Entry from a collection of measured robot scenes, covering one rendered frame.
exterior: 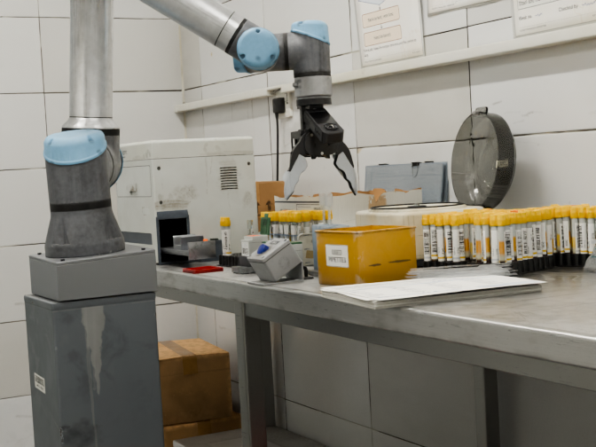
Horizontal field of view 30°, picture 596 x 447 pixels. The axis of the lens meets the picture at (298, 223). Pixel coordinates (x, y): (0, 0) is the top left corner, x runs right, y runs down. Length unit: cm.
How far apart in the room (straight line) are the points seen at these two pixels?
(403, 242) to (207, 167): 85
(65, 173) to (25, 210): 184
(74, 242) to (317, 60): 59
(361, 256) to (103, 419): 57
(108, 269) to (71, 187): 17
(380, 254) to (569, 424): 70
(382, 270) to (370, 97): 108
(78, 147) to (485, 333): 92
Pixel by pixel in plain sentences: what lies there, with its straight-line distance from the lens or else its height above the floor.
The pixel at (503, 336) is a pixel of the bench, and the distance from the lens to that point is 149.
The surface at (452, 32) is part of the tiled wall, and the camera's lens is 269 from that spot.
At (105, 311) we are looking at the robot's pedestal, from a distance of 209.
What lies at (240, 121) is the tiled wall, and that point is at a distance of 371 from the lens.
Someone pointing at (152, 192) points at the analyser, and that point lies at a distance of 268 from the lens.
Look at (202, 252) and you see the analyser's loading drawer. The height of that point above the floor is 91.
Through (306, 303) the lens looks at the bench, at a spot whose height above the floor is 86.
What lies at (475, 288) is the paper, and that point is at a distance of 175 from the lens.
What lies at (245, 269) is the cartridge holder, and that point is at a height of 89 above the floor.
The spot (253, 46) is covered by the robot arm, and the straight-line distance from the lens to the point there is 207.
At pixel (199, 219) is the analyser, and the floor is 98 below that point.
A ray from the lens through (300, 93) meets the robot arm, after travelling 222.
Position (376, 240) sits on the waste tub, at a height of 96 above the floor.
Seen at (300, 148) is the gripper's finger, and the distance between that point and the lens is 220.
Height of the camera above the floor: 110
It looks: 3 degrees down
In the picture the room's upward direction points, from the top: 3 degrees counter-clockwise
